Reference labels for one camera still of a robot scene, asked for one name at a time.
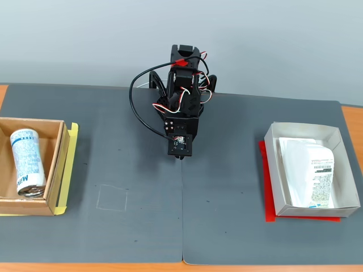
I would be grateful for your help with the red paper sheet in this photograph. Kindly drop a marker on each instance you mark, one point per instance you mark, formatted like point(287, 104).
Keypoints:
point(268, 198)

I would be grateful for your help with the plain white packet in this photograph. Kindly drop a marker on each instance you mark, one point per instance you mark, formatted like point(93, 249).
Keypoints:
point(295, 140)

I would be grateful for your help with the white cardboard box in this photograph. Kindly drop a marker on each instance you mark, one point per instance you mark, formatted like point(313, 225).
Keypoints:
point(273, 175)

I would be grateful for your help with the white packet with printed label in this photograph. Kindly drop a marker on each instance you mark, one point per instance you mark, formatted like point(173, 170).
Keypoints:
point(314, 175)

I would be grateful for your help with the yellow paper sheet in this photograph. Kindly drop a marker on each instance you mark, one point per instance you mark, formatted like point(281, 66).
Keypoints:
point(69, 170)

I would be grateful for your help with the grey table mat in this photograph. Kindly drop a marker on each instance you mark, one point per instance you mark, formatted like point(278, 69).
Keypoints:
point(113, 170)
point(227, 170)

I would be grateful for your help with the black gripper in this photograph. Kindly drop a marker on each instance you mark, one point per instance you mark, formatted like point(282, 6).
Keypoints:
point(170, 125)

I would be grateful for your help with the black table clamp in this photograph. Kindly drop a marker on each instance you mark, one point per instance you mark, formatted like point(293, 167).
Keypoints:
point(158, 82)
point(214, 83)

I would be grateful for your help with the white blue drink can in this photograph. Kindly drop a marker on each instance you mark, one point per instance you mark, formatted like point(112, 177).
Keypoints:
point(28, 161)

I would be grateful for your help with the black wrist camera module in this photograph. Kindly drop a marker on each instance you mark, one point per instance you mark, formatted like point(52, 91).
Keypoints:
point(180, 150)

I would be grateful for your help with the brown cardboard box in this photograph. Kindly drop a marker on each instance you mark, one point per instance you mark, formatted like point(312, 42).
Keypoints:
point(54, 170)

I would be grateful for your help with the red tape piece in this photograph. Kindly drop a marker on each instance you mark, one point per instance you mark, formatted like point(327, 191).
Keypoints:
point(180, 63)

